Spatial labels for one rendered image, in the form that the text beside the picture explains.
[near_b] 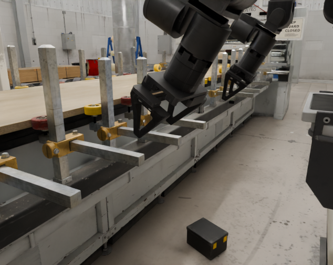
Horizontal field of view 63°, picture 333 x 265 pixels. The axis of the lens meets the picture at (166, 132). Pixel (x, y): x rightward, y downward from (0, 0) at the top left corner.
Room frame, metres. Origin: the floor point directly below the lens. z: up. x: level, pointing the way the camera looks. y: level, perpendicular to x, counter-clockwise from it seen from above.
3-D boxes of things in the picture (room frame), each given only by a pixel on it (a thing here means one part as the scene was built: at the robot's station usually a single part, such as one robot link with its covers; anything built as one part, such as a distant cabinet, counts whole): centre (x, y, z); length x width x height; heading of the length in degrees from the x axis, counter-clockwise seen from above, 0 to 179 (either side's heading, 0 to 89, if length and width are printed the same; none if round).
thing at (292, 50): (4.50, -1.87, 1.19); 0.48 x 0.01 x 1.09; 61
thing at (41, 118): (0.94, 0.43, 0.85); 0.08 x 0.08 x 0.11
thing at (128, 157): (0.84, 0.26, 0.83); 0.43 x 0.03 x 0.04; 61
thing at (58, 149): (0.87, 0.35, 0.83); 0.14 x 0.06 x 0.05; 151
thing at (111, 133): (1.08, 0.22, 0.81); 0.14 x 0.06 x 0.05; 151
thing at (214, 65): (2.16, -0.37, 0.88); 0.04 x 0.04 x 0.48; 61
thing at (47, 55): (0.85, 0.36, 0.91); 0.04 x 0.04 x 0.48; 61
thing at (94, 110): (1.15, 0.31, 0.85); 0.08 x 0.08 x 0.11
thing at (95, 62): (10.46, 2.58, 0.41); 0.76 x 0.48 x 0.81; 158
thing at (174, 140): (1.06, 0.14, 0.81); 0.43 x 0.03 x 0.04; 61
